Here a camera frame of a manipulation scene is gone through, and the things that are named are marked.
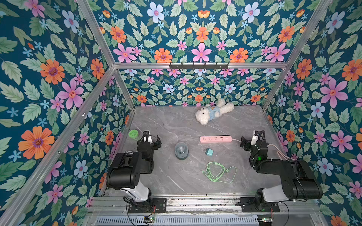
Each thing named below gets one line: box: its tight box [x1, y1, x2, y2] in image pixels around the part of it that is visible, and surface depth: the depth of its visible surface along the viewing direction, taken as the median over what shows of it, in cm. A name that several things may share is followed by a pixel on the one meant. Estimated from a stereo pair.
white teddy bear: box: [195, 98, 235, 125], surface depth 107 cm
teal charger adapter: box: [205, 148, 214, 157], surface depth 93 cm
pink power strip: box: [199, 135, 233, 144], surface depth 100 cm
